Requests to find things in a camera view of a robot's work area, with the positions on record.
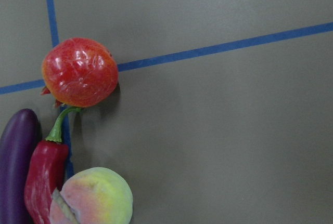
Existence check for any red pomegranate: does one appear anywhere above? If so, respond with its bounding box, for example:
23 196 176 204
41 37 119 108

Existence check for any peach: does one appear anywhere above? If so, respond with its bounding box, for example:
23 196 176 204
50 167 133 223

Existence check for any purple eggplant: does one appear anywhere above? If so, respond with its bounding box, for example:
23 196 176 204
1 109 40 223

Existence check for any red chili pepper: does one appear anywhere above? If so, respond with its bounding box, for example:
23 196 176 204
24 107 82 223

